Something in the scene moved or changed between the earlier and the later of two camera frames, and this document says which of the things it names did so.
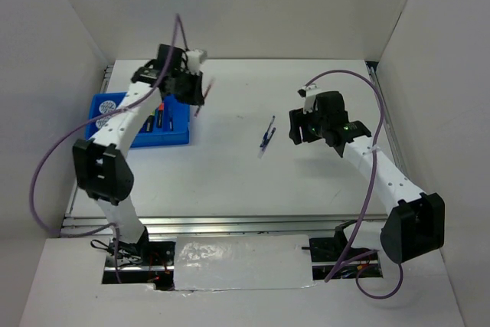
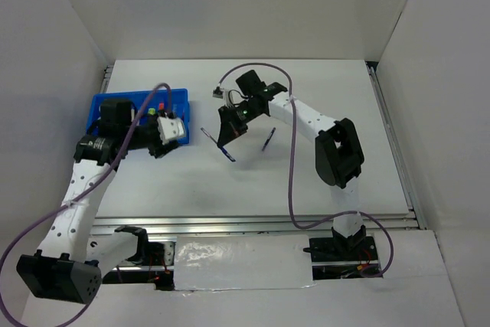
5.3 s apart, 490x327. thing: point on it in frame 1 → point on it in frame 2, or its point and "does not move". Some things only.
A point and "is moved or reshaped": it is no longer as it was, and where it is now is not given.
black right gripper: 295,121 → 230,128
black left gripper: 196,97 → 160,149
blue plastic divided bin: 168,125 does not move
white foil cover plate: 245,262 does not move
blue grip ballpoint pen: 266,135 is moved or reshaped
